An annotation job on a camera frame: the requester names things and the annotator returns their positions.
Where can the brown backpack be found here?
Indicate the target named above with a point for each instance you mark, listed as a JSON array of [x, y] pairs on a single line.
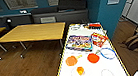
[[134, 43]]

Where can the flat red box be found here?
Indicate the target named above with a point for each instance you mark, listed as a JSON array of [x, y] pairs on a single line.
[[94, 26]]

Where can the clear bowl blue rim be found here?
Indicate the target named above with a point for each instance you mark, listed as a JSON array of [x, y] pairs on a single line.
[[107, 53]]

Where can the red snack bag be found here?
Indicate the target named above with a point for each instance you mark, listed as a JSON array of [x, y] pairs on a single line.
[[99, 39]]

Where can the small black device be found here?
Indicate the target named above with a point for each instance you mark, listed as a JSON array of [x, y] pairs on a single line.
[[9, 22]]

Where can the small yellow cup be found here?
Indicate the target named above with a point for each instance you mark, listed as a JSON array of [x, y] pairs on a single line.
[[79, 70]]

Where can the white table with toys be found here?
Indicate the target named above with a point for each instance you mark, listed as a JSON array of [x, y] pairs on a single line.
[[92, 72]]

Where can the small white ledge object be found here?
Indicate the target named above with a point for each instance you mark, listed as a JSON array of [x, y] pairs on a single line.
[[22, 11]]

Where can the pale orange bowl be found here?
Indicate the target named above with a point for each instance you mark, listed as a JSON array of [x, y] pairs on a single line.
[[71, 60]]

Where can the white paper sign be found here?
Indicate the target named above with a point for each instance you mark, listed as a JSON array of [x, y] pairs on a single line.
[[48, 19]]

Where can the dark grey sofa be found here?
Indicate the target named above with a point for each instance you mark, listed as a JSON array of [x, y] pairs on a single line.
[[60, 11]]

